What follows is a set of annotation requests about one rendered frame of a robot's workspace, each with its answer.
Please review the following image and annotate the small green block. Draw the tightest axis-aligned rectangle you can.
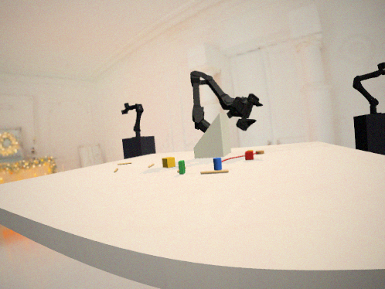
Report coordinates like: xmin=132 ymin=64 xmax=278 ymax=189
xmin=178 ymin=160 xmax=186 ymax=175

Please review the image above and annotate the red wooden block with hole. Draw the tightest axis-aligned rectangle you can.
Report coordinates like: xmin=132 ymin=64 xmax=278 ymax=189
xmin=244 ymin=151 xmax=254 ymax=160

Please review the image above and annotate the blue cylinder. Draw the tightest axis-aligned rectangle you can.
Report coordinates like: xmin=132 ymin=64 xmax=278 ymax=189
xmin=213 ymin=158 xmax=223 ymax=171

